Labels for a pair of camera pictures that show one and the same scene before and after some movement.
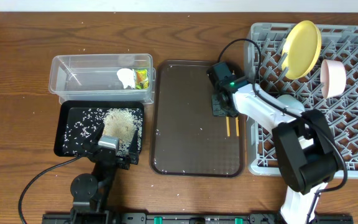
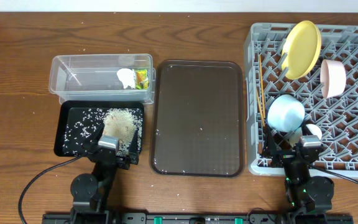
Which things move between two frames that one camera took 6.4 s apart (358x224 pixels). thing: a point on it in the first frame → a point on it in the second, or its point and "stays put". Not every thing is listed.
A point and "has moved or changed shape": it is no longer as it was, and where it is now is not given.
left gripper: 111,154 stays put
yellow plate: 301,50 stays put
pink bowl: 333,78 stays put
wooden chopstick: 237,126 has moved or changed shape
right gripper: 217,109 → 271,150
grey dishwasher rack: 353,115 stays put
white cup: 305,143 has moved or changed shape
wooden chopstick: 228,126 has moved or changed shape
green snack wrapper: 142,80 stays put
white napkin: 127,76 stays put
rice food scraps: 125,124 stays put
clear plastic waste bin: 128,77 stays put
